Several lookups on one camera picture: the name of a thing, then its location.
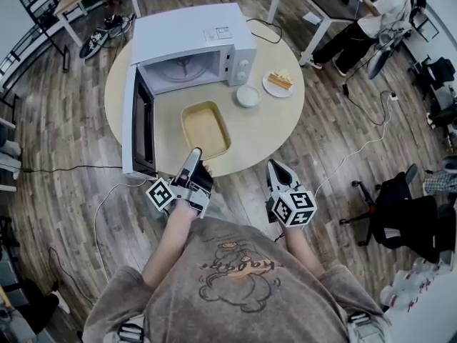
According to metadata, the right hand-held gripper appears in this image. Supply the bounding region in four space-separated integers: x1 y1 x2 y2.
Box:
264 159 318 229

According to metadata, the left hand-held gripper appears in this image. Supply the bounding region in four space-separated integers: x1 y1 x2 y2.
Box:
145 147 215 219

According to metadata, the beige rectangular food container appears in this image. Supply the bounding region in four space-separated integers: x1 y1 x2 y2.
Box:
180 100 233 161

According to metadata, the white microwave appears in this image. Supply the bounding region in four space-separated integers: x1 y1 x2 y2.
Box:
121 2 258 179

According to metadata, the person's left forearm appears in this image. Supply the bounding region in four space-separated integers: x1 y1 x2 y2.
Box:
141 199 196 293

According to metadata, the person's right forearm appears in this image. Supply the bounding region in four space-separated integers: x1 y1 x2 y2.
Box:
283 222 326 282

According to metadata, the white round bowl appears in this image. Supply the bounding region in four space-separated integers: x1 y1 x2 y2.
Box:
236 84 262 109

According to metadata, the white round plate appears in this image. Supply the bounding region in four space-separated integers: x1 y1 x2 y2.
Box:
261 70 296 99

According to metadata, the yellow cake slice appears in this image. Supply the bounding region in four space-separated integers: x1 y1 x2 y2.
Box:
267 69 294 89

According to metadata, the beige printed t-shirt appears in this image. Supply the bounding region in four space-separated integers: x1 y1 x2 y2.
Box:
82 215 392 343

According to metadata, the black office chair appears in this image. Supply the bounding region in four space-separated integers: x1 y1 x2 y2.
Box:
338 162 457 264

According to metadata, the grey swivel chair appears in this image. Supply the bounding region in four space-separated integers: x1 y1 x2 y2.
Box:
366 26 411 81

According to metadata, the black patterned skateboard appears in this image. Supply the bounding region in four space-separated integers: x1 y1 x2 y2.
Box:
79 28 109 61

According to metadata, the white and red machine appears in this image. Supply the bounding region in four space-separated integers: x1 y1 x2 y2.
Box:
378 257 451 311

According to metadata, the white table with dark top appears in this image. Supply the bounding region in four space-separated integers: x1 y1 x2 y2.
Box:
266 0 378 66

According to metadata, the black armchair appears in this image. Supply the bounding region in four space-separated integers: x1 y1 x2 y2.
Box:
409 56 457 96

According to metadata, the black metal rack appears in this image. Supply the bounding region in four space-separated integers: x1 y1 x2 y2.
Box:
0 0 71 96

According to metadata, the long white extension cable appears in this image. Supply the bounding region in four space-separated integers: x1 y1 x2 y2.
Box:
313 90 393 200

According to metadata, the white floor cable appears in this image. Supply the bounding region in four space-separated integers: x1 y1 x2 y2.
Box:
93 177 148 284

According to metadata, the thin black floor cable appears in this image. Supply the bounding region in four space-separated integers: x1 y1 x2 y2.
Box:
20 164 124 174

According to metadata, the black microwave power cable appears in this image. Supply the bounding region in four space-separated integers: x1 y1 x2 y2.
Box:
245 17 283 45

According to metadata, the grey backpack strap buckle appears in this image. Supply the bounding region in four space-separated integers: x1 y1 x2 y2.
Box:
347 312 373 332
116 322 146 343

